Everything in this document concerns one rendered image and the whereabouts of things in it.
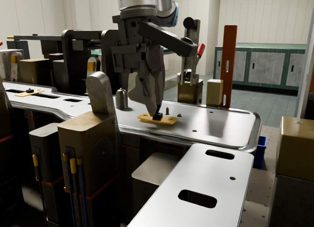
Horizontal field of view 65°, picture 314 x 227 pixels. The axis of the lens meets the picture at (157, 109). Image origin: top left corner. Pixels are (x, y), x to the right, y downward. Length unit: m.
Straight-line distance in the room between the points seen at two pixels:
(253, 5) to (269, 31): 0.82
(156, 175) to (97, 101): 0.17
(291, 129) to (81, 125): 0.30
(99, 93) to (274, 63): 5.00
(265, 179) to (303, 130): 0.59
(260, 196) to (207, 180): 0.54
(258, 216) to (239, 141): 0.37
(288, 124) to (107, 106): 0.28
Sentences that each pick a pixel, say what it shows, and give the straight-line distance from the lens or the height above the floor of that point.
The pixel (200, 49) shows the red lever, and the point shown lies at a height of 1.13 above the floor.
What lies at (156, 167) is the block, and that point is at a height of 0.98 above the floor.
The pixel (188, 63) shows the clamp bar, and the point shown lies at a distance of 0.69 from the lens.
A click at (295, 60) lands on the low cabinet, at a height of 0.66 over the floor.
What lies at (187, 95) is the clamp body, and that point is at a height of 1.02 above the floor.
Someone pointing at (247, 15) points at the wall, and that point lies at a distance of 7.76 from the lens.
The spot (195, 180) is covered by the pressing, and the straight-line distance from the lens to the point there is 0.34.
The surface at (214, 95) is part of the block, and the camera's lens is 0.65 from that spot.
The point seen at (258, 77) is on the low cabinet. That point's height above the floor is 0.29.
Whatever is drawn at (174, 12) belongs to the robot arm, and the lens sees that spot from 1.29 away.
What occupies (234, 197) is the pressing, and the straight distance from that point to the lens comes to 0.32.
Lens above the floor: 1.19
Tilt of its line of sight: 18 degrees down
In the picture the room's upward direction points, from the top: straight up
